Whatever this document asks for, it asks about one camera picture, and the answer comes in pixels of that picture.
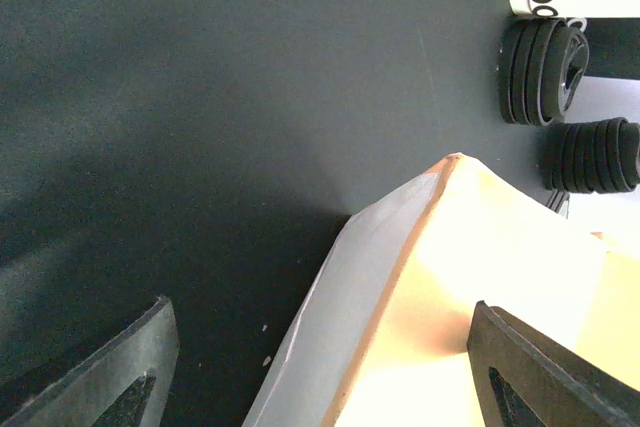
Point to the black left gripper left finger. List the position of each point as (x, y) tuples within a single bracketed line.
[(119, 377)]

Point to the tall white cup stack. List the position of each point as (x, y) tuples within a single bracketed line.
[(614, 46)]

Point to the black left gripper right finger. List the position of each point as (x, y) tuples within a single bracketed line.
[(524, 378)]

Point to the brown paper takeout bag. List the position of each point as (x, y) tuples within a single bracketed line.
[(380, 338)]

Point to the stack of black lids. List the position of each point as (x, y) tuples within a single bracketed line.
[(598, 156), (541, 64)]

